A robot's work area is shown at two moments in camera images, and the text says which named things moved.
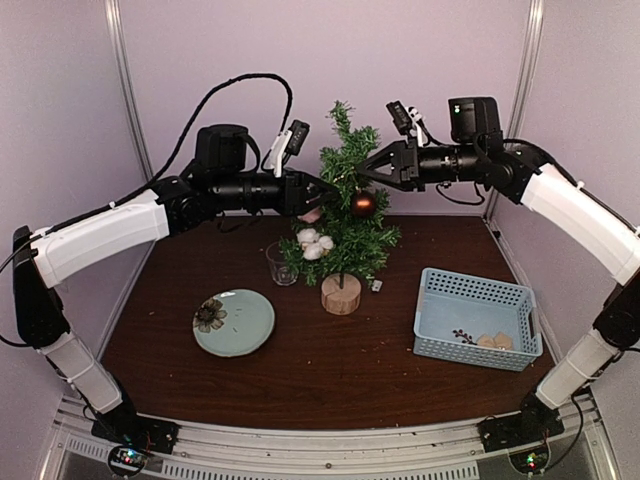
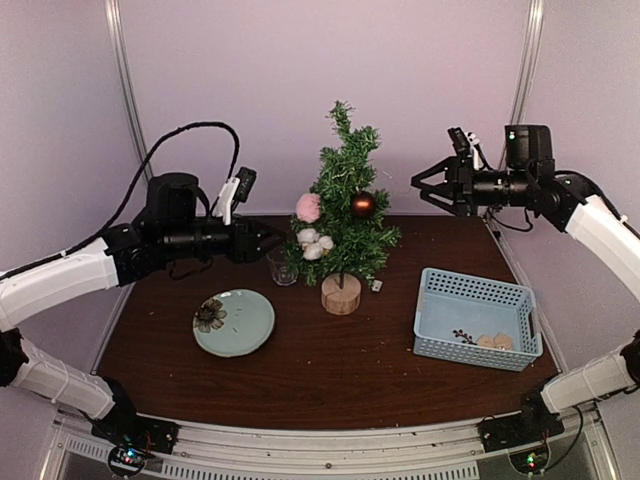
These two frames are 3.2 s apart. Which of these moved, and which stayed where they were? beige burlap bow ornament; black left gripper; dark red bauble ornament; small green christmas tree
Moved: black left gripper
Stayed: dark red bauble ornament; beige burlap bow ornament; small green christmas tree
